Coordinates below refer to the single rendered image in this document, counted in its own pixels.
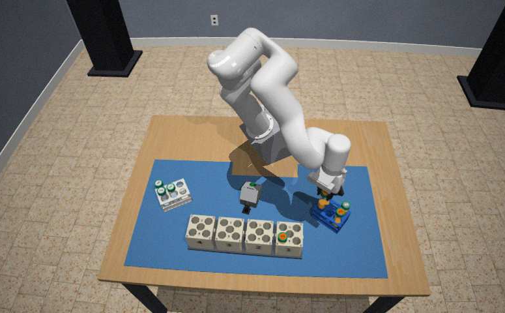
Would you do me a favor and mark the white tube rack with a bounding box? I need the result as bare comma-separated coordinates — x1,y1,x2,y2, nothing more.
156,179,192,212

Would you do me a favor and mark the blue table mat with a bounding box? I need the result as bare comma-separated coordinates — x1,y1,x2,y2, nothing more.
124,159,388,278

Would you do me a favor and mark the cream bucket adapter with round holes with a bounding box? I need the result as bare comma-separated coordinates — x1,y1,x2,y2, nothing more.
245,219,274,254
215,217,245,252

